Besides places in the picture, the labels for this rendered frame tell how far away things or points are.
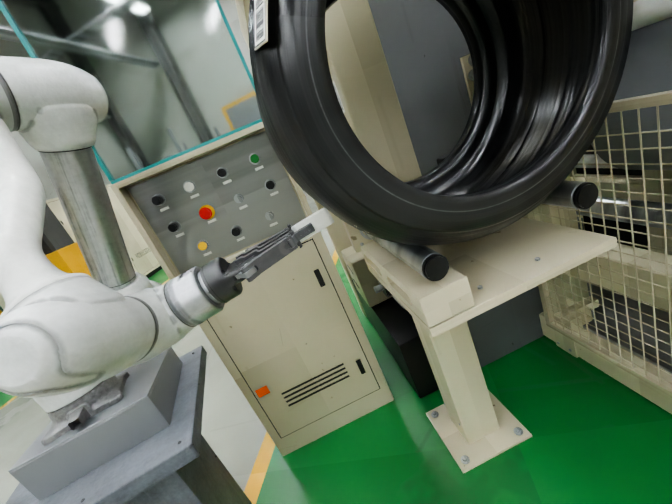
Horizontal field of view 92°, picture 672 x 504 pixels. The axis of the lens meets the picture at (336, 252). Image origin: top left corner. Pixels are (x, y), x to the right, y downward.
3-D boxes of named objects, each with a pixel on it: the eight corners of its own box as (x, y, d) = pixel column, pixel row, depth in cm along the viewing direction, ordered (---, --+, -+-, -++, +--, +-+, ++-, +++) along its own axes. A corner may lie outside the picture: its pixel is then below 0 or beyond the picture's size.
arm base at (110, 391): (35, 458, 73) (20, 440, 72) (63, 412, 93) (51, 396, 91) (121, 406, 80) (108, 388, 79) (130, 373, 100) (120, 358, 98)
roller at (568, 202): (472, 173, 85) (473, 190, 87) (456, 177, 85) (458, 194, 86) (600, 179, 52) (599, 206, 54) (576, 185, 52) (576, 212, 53)
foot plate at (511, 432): (426, 414, 133) (424, 410, 132) (482, 385, 135) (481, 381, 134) (463, 473, 107) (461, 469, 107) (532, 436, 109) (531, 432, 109)
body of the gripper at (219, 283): (192, 277, 50) (243, 246, 51) (203, 261, 58) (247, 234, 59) (221, 313, 53) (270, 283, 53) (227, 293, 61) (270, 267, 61)
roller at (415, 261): (376, 216, 83) (380, 232, 84) (360, 221, 83) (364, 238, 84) (448, 250, 50) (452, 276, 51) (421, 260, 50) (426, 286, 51)
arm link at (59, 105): (92, 347, 100) (156, 308, 117) (125, 366, 93) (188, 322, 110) (-48, 56, 63) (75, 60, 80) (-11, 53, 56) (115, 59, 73)
